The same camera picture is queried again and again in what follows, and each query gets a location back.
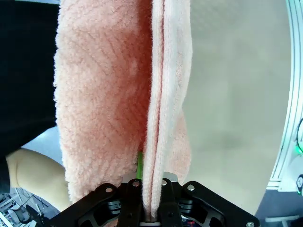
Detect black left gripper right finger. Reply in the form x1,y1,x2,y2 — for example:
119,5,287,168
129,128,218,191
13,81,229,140
158,172,261,227

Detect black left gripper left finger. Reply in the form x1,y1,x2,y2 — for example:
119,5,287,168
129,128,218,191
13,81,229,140
48,151,144,227

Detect pink fluffy towel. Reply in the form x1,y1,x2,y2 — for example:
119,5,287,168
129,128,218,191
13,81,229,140
53,0,193,220

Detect person's right forearm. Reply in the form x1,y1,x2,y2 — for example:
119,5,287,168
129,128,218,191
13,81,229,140
5,148,71,212

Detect person's black t-shirt torso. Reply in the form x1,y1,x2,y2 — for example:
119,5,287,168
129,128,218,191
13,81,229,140
0,0,61,192

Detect white aluminium frame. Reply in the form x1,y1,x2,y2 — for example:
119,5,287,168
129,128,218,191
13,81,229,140
267,0,303,192

